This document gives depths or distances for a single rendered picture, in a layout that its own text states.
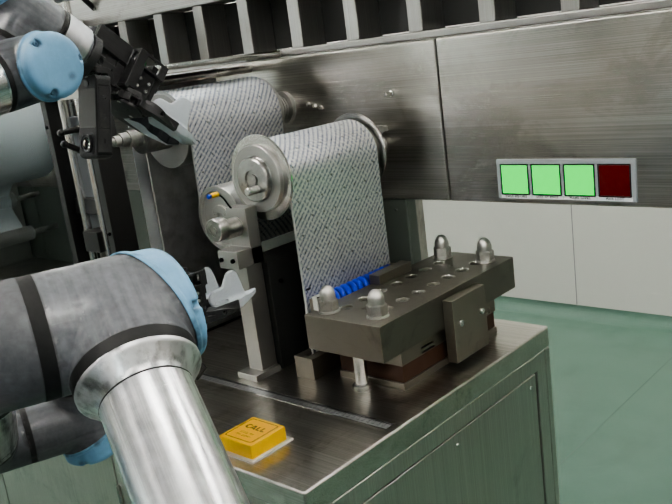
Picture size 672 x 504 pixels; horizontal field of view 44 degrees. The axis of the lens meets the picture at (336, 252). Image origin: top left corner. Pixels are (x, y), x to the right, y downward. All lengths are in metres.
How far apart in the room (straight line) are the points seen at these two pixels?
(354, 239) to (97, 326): 0.83
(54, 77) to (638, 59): 0.85
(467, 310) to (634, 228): 2.65
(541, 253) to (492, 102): 2.82
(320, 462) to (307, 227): 0.43
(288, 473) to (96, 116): 0.55
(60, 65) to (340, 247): 0.68
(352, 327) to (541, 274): 3.05
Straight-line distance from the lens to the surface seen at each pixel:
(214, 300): 1.24
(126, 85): 1.19
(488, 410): 1.44
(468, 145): 1.52
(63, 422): 1.14
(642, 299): 4.10
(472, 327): 1.43
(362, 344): 1.29
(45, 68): 0.96
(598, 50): 1.39
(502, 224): 4.33
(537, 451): 1.62
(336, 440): 1.22
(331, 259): 1.45
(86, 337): 0.74
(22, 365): 0.74
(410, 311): 1.31
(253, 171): 1.39
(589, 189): 1.42
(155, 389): 0.71
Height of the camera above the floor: 1.45
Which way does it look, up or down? 14 degrees down
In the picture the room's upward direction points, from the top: 8 degrees counter-clockwise
